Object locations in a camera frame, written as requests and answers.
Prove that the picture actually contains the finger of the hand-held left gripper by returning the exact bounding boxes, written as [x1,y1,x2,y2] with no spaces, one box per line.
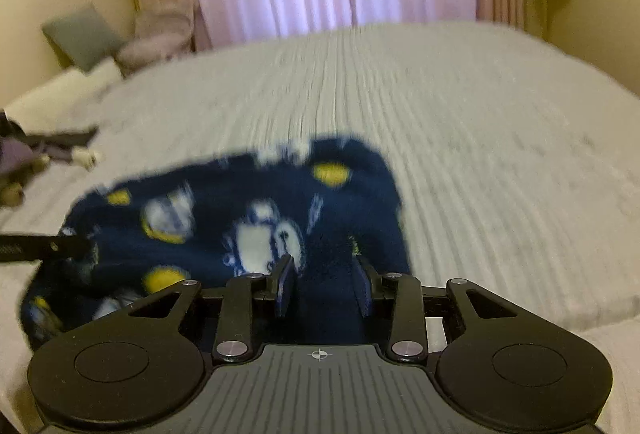
[0,234,97,265]

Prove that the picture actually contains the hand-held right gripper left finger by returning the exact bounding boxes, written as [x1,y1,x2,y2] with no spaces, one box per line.
[120,254,297,364]

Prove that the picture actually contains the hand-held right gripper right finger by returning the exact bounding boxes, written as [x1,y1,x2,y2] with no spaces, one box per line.
[352,256,532,364]

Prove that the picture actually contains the navy printed fleece pants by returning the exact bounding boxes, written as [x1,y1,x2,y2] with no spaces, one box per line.
[19,136,414,351]

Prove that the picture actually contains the white pillow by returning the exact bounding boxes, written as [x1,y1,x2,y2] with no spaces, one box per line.
[0,58,124,125]

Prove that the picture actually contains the white striped bed blanket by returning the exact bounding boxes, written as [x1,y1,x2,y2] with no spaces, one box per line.
[0,18,640,434]

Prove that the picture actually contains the grey pillow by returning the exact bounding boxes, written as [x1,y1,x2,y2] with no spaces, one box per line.
[41,4,126,72]

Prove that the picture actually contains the mauve pillow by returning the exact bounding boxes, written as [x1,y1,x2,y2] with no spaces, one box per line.
[116,6,197,75]

